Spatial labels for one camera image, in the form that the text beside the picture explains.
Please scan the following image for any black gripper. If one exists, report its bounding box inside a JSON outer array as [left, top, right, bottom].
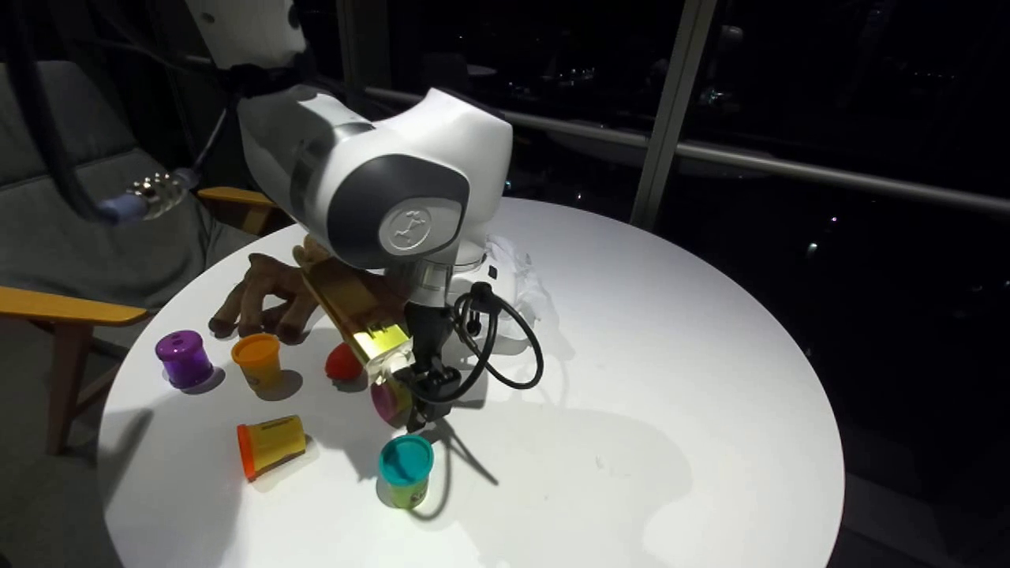
[[401, 302, 463, 403]]

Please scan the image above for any green tub with pink lid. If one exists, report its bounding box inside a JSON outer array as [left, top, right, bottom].
[[373, 382, 414, 426]]

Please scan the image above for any teal lid play-dough tub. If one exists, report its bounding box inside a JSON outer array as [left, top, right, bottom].
[[378, 436, 437, 508]]

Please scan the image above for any yellow tub with orange lid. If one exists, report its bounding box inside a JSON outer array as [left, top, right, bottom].
[[236, 417, 309, 484]]

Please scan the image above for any orange play-dough tub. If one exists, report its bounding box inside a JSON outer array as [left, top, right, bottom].
[[231, 336, 282, 386]]

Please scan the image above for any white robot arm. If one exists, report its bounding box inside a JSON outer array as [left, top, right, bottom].
[[183, 0, 514, 403]]

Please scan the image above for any clear plastic bag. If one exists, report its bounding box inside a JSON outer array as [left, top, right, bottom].
[[447, 237, 555, 343]]

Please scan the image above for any red play-dough tub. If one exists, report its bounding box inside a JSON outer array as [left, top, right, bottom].
[[326, 343, 364, 386]]

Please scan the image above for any brown teddy bear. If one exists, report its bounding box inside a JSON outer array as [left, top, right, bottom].
[[210, 252, 320, 343]]

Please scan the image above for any purple play-dough tub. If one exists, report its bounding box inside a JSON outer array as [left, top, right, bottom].
[[155, 327, 214, 393]]

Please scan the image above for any wooden chair armrest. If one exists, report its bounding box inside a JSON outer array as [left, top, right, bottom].
[[0, 287, 145, 325]]

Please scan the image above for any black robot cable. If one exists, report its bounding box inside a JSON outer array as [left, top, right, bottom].
[[447, 278, 549, 394]]

